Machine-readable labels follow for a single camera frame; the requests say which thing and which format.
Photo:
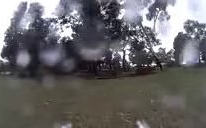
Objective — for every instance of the wood of dark trees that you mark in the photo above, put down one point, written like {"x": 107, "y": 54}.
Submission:
{"x": 91, "y": 40}

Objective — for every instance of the green grass field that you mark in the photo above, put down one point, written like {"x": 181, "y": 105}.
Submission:
{"x": 101, "y": 100}

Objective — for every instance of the robot's own part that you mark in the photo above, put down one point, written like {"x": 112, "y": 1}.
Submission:
{"x": 66, "y": 126}
{"x": 141, "y": 124}

